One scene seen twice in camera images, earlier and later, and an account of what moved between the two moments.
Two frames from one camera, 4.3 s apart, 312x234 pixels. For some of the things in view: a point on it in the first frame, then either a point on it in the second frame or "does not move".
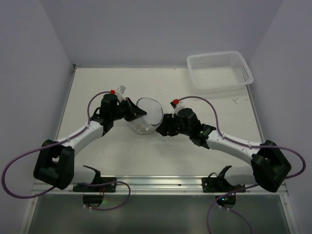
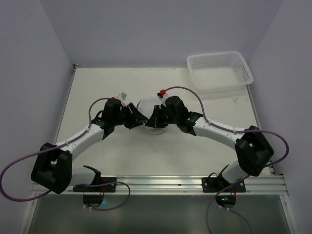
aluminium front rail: x=154 y=185 does not move
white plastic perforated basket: x=219 y=70 does not move
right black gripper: x=169 y=125 → x=158 y=117
